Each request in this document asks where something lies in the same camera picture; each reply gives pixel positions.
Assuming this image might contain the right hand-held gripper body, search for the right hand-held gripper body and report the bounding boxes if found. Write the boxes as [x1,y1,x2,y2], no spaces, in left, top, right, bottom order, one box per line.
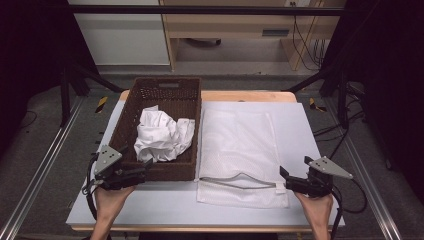
[285,155,354,198]

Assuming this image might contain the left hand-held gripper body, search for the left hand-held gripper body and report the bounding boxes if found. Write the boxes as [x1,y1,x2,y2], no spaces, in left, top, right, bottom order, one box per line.
[94,144,147,191]

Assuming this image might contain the white shirt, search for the white shirt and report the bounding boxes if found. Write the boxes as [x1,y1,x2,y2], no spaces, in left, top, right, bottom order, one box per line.
[133,105,196,164]

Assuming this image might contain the white mesh laundry bag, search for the white mesh laundry bag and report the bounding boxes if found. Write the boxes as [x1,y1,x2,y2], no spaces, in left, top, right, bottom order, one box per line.
[194,108,290,209]

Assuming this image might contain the brown wicker basket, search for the brown wicker basket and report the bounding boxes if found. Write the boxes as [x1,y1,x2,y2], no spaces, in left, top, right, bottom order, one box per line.
[108,77,202,182]

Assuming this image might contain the person's left hand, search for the person's left hand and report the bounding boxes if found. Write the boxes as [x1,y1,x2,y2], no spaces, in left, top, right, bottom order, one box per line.
[94,185,136,216]

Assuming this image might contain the person's right hand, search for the person's right hand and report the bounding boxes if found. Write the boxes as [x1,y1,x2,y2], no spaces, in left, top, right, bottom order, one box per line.
[294,192,334,225]

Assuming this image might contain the yellow black tape strip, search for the yellow black tape strip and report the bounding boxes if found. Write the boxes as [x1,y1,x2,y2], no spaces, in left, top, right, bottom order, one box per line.
[95,96,109,114]
[308,97,328,113]

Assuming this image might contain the black metal stand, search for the black metal stand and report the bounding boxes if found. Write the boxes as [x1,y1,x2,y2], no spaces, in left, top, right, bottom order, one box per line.
[285,64,352,130]
[59,62,125,128]

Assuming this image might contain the wooden table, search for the wooden table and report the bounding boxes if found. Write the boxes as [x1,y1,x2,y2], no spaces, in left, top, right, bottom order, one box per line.
[70,89,334,233]

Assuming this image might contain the black curtain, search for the black curtain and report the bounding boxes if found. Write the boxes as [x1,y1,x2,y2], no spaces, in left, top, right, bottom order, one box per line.
[0,0,99,159]
[319,0,424,203]

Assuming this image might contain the white cabinet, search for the white cabinet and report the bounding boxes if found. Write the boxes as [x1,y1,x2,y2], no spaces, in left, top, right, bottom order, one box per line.
[67,0,171,66]

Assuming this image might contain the light wooden desk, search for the light wooden desk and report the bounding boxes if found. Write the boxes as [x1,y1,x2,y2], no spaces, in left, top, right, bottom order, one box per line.
[159,0,346,72]

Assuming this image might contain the black horizontal bar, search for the black horizontal bar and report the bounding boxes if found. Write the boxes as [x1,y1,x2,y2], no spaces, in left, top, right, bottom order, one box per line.
[66,4,346,17]

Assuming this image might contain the black floor cables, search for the black floor cables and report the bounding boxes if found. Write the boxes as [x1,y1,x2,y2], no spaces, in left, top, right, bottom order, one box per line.
[312,82,368,161]

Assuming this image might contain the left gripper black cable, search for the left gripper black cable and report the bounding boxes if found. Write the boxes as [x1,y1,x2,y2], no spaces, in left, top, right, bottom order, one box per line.
[81,153,101,222]

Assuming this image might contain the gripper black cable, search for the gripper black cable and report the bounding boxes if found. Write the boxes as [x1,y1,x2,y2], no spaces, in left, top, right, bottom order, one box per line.
[81,153,101,222]
[329,179,368,240]

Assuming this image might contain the aluminium floor rail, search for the aluminium floor rail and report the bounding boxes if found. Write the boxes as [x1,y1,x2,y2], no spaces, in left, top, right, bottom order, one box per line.
[0,95,85,240]
[323,96,403,240]

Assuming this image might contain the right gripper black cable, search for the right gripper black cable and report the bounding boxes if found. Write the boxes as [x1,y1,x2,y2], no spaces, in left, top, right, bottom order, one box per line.
[329,179,368,240]

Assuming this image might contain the black desk cables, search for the black desk cables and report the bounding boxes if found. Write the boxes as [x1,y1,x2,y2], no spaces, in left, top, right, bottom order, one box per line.
[290,1,330,72]

